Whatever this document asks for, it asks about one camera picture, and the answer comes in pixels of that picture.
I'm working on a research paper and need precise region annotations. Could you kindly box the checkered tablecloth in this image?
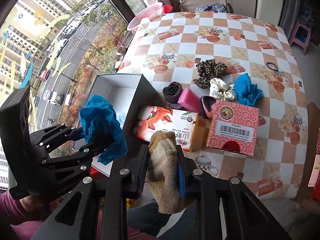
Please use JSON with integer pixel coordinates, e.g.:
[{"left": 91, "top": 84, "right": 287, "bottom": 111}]
[{"left": 119, "top": 12, "right": 308, "bottom": 199}]

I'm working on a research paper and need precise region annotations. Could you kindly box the plaid cloth on chair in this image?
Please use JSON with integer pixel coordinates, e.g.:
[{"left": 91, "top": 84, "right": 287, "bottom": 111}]
[{"left": 196, "top": 3, "right": 228, "bottom": 13}]

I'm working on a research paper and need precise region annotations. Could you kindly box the orange tissue pack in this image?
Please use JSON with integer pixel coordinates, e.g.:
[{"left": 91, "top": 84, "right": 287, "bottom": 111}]
[{"left": 133, "top": 106, "right": 198, "bottom": 152}]

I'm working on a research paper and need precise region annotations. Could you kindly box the pink sponge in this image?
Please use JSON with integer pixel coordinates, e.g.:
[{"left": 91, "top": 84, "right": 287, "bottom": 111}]
[{"left": 178, "top": 88, "right": 201, "bottom": 114}]

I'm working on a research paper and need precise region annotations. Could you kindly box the leopard print scrunchie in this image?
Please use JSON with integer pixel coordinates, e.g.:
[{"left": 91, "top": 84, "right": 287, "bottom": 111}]
[{"left": 193, "top": 59, "right": 227, "bottom": 89}]

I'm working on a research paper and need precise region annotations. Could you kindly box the pink plastic basin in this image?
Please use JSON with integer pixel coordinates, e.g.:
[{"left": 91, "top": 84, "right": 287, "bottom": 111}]
[{"left": 127, "top": 2, "right": 164, "bottom": 31}]

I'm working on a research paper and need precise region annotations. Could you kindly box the left hand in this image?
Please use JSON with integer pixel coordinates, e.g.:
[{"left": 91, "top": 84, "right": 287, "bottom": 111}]
[{"left": 20, "top": 196, "right": 60, "bottom": 212}]

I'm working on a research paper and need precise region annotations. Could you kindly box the purple brown knitted hat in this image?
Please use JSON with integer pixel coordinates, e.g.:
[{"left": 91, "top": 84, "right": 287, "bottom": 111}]
[{"left": 162, "top": 82, "right": 183, "bottom": 103}]

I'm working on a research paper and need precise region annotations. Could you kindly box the pink plastic stool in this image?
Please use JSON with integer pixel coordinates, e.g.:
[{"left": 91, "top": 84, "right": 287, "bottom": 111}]
[{"left": 289, "top": 17, "right": 312, "bottom": 55}]

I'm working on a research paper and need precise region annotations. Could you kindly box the black white storage box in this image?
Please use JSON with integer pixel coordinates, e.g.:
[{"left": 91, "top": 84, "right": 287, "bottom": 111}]
[{"left": 75, "top": 74, "right": 159, "bottom": 176}]

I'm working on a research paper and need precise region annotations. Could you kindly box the beige knitted sock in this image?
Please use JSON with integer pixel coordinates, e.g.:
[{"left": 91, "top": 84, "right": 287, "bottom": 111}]
[{"left": 146, "top": 131, "right": 183, "bottom": 215}]

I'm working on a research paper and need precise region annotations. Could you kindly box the pink patterned cardboard box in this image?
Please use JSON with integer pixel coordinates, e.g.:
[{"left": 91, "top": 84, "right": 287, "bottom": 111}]
[{"left": 206, "top": 100, "right": 259, "bottom": 156}]

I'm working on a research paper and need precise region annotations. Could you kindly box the blue cloth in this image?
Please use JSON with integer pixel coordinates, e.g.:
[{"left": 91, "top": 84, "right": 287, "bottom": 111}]
[
  {"left": 234, "top": 73, "right": 263, "bottom": 107},
  {"left": 79, "top": 95, "right": 127, "bottom": 165}
]

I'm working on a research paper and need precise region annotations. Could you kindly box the white dotted scrunchie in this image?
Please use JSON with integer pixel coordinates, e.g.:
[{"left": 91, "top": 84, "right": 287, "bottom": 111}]
[{"left": 209, "top": 77, "right": 236, "bottom": 101}]

